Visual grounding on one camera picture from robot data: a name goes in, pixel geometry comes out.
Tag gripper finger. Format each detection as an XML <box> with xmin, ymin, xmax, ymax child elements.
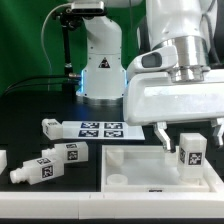
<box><xmin>211</xmin><ymin>118</ymin><xmax>224</xmax><ymax>147</ymax></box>
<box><xmin>153</xmin><ymin>122</ymin><xmax>176</xmax><ymax>153</ymax></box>

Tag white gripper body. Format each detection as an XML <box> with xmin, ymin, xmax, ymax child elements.
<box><xmin>123</xmin><ymin>69</ymin><xmax>224</xmax><ymax>126</ymax></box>

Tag white square table top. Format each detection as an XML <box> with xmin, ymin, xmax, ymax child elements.
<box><xmin>101</xmin><ymin>145</ymin><xmax>211</xmax><ymax>193</ymax></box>

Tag white tag sheet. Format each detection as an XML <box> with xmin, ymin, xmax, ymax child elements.
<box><xmin>62</xmin><ymin>121</ymin><xmax>145</xmax><ymax>140</ymax></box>

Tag white U-shaped fence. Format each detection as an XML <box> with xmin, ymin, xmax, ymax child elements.
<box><xmin>0</xmin><ymin>149</ymin><xmax>224</xmax><ymax>220</ymax></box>

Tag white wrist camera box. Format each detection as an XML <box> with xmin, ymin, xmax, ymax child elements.
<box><xmin>127</xmin><ymin>45</ymin><xmax>178</xmax><ymax>76</ymax></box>

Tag black cables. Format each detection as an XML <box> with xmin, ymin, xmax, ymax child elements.
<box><xmin>2</xmin><ymin>74</ymin><xmax>82</xmax><ymax>96</ymax></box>

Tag silver camera on stand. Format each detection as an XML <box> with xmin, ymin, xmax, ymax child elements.
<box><xmin>71</xmin><ymin>0</ymin><xmax>106</xmax><ymax>16</ymax></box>

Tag black camera stand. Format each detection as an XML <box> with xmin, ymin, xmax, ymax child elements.
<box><xmin>52</xmin><ymin>8</ymin><xmax>82</xmax><ymax>93</ymax></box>

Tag grey cable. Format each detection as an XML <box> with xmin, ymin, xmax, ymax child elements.
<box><xmin>40</xmin><ymin>3</ymin><xmax>72</xmax><ymax>92</ymax></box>

